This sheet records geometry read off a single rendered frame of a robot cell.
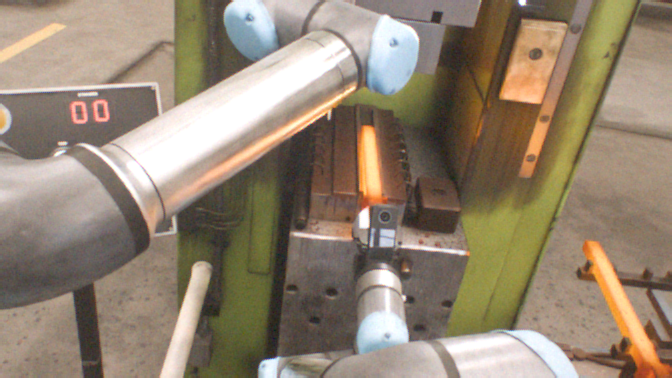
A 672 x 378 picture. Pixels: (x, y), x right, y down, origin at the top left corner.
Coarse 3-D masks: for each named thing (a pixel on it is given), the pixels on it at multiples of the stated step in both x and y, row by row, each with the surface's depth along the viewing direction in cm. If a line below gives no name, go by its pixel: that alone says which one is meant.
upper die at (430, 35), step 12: (408, 24) 110; (420, 24) 110; (432, 24) 110; (444, 24) 111; (420, 36) 112; (432, 36) 112; (420, 48) 113; (432, 48) 113; (420, 60) 114; (432, 60) 114; (420, 72) 115; (432, 72) 115
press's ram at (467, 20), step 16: (368, 0) 108; (384, 0) 108; (400, 0) 108; (416, 0) 108; (432, 0) 108; (448, 0) 108; (464, 0) 108; (480, 0) 108; (400, 16) 110; (416, 16) 110; (448, 16) 110; (464, 16) 110
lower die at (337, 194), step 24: (336, 120) 157; (384, 120) 160; (336, 144) 147; (360, 144) 146; (384, 144) 149; (312, 168) 150; (336, 168) 137; (360, 168) 137; (384, 168) 140; (312, 192) 130; (336, 192) 130; (360, 192) 130; (384, 192) 130; (312, 216) 133; (336, 216) 133
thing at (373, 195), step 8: (368, 128) 151; (368, 136) 148; (368, 144) 144; (368, 152) 140; (368, 160) 137; (376, 160) 137; (368, 168) 134; (376, 168) 134; (368, 176) 130; (376, 176) 131; (368, 184) 128; (376, 184) 128; (368, 192) 125; (376, 192) 125; (368, 200) 122; (376, 200) 122; (384, 200) 122
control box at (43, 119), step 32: (0, 96) 103; (32, 96) 105; (64, 96) 107; (96, 96) 109; (128, 96) 112; (32, 128) 106; (64, 128) 108; (96, 128) 110; (128, 128) 112; (160, 224) 115
